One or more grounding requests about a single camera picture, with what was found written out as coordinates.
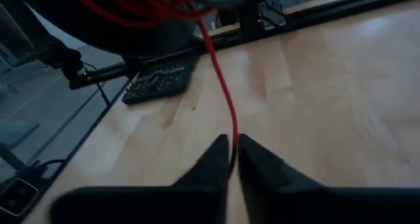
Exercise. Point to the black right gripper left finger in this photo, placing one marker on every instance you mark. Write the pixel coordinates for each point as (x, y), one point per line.
(197, 197)

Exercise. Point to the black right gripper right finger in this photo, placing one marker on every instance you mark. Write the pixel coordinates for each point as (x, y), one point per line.
(279, 191)

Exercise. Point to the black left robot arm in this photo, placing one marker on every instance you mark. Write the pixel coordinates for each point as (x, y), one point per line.
(55, 53)

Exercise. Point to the black open tool case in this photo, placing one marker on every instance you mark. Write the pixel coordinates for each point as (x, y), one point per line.
(157, 82)

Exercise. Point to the black power adapter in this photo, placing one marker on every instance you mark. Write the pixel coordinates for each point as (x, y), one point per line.
(18, 197)

